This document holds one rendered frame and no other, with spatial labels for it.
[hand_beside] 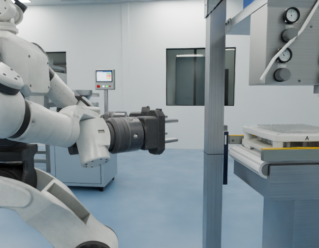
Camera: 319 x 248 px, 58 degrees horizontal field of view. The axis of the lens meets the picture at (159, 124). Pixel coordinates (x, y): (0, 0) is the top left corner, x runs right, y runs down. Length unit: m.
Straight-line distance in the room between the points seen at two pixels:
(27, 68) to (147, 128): 0.35
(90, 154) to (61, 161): 2.76
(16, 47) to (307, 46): 0.74
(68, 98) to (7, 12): 0.42
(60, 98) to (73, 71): 5.05
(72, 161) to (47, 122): 2.82
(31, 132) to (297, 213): 0.77
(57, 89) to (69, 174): 2.29
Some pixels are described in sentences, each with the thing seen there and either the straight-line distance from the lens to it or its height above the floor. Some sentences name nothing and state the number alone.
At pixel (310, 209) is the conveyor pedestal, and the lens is 1.00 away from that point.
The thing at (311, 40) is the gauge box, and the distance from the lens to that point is 0.85.
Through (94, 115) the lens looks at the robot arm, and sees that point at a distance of 0.67.
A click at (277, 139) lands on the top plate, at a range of 0.86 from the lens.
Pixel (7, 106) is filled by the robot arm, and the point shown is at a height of 1.05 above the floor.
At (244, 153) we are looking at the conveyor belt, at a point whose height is 0.88.
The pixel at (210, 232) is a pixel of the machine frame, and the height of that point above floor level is 0.55.
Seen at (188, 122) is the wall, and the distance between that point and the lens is 5.74.
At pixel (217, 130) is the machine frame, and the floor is 0.94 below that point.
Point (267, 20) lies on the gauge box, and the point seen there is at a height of 1.25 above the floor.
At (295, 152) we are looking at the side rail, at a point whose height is 0.91.
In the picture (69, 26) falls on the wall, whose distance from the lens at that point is 6.39.
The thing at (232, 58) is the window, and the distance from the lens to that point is 5.91.
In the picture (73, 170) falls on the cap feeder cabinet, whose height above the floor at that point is 0.24.
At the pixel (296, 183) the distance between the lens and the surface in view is 0.89.
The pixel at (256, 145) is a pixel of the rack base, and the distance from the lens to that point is 0.98.
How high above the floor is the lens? 1.07
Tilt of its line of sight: 6 degrees down
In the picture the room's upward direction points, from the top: straight up
